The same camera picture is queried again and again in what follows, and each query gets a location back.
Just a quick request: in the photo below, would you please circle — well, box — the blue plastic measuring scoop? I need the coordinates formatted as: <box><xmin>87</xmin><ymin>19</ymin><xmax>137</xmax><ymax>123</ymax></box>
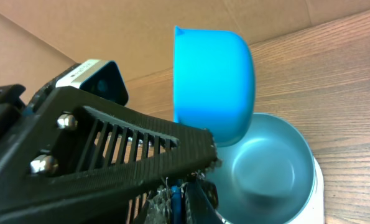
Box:
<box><xmin>173</xmin><ymin>27</ymin><xmax>256</xmax><ymax>223</ymax></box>

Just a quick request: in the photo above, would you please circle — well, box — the teal blue bowl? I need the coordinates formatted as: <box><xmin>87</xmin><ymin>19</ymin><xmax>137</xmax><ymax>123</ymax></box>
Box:
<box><xmin>206</xmin><ymin>113</ymin><xmax>316</xmax><ymax>223</ymax></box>

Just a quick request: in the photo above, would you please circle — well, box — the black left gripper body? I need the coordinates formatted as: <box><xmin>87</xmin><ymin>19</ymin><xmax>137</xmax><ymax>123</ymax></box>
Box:
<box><xmin>0</xmin><ymin>84</ymin><xmax>25</xmax><ymax>139</ymax></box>

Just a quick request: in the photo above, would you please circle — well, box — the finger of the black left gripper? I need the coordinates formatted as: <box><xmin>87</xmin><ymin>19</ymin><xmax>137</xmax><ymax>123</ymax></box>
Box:
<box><xmin>0</xmin><ymin>86</ymin><xmax>218</xmax><ymax>223</ymax></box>
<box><xmin>132</xmin><ymin>178</ymin><xmax>223</xmax><ymax>224</ymax></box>

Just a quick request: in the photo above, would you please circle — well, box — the white digital kitchen scale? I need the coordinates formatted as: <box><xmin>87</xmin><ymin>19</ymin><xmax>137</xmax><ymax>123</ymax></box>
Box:
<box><xmin>288</xmin><ymin>159</ymin><xmax>325</xmax><ymax>224</ymax></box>

